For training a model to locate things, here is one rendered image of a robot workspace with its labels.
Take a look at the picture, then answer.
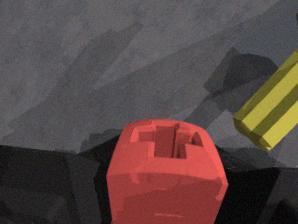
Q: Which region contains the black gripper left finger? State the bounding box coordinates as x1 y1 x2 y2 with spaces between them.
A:
0 134 121 224

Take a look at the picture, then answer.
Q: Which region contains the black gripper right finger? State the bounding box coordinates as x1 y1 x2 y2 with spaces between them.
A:
214 144 298 224

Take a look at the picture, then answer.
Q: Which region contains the yellow square bar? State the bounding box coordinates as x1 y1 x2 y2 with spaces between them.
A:
232 0 298 151

